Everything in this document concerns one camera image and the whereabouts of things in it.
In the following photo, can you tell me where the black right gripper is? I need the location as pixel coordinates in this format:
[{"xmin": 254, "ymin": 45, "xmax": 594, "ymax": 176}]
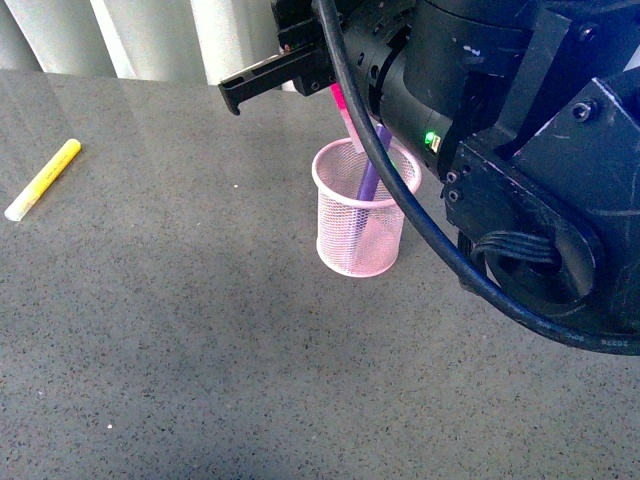
[{"xmin": 218, "ymin": 1, "xmax": 416, "ymax": 120}]

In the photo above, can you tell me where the pink marker pen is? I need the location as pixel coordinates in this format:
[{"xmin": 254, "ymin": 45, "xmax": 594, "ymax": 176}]
[{"xmin": 330, "ymin": 83, "xmax": 364, "ymax": 154}]

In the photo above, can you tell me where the purple marker pen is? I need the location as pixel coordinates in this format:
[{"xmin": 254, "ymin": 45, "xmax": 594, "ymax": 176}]
[{"xmin": 353, "ymin": 124, "xmax": 392, "ymax": 241}]

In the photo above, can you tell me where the pink mesh pen cup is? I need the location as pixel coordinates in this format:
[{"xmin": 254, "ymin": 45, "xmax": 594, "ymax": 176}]
[{"xmin": 312, "ymin": 138, "xmax": 405, "ymax": 278}]

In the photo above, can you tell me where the grey pleated curtain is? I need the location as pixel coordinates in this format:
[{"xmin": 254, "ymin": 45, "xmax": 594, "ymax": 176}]
[{"xmin": 1, "ymin": 0, "xmax": 280, "ymax": 85}]

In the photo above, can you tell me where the yellow marker pen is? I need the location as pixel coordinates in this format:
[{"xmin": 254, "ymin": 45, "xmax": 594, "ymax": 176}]
[{"xmin": 4, "ymin": 139, "xmax": 82, "ymax": 222}]

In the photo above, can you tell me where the black cable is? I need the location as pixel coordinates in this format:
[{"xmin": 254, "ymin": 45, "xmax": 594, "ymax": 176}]
[{"xmin": 311, "ymin": 0, "xmax": 640, "ymax": 357}]

